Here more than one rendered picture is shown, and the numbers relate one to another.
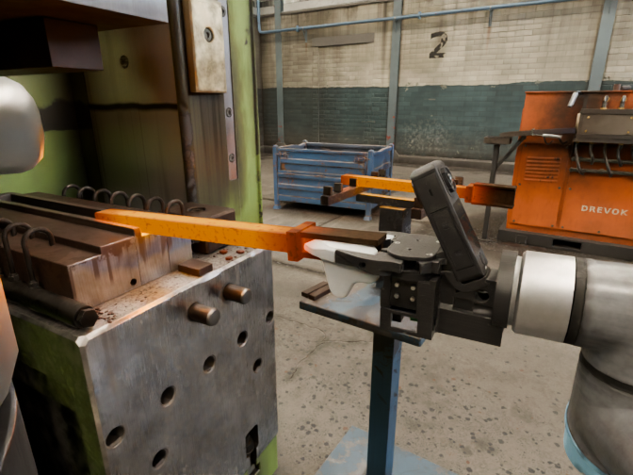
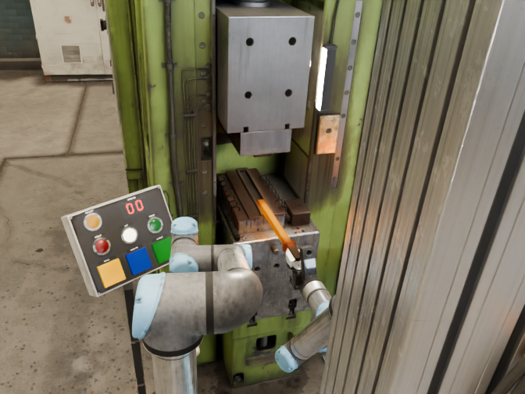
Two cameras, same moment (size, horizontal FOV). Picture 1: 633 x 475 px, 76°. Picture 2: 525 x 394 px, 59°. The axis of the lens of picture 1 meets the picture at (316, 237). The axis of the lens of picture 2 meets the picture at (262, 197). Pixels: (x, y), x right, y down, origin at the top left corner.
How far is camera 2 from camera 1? 1.36 m
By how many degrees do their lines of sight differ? 41
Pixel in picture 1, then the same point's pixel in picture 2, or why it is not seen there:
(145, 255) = (264, 222)
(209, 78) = (324, 148)
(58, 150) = not seen: hidden behind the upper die
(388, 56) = not seen: outside the picture
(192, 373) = (268, 266)
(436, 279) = (297, 275)
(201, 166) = (313, 182)
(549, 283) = (308, 289)
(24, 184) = (254, 160)
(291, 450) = not seen: hidden behind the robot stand
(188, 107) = (312, 159)
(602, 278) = (315, 294)
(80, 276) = (241, 224)
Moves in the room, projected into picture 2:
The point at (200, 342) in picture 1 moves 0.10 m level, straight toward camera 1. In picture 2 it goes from (273, 257) to (262, 270)
